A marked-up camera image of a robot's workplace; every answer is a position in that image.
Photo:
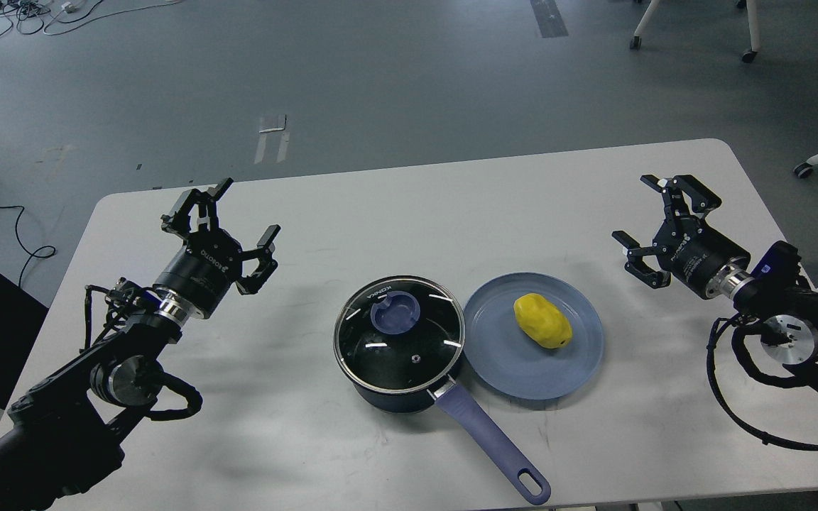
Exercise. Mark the dark saucepan with purple handle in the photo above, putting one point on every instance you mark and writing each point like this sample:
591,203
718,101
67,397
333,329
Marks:
454,399

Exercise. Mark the white chair legs top right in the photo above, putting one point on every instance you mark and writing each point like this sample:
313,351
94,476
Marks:
748,9

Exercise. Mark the glass lid with purple knob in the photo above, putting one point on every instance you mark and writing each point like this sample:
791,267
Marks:
399,334

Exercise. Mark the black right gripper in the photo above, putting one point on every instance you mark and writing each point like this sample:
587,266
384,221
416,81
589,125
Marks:
685,245

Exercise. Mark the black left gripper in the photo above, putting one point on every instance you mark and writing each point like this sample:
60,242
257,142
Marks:
209,261

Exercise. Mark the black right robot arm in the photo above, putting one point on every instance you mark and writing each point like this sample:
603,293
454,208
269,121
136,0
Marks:
774,332

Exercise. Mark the yellow potato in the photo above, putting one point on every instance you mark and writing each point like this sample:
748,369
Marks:
542,321

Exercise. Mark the blue plate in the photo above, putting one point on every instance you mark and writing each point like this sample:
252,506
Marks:
507,360

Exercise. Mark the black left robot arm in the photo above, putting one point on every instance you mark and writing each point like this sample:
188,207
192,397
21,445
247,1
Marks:
69,428

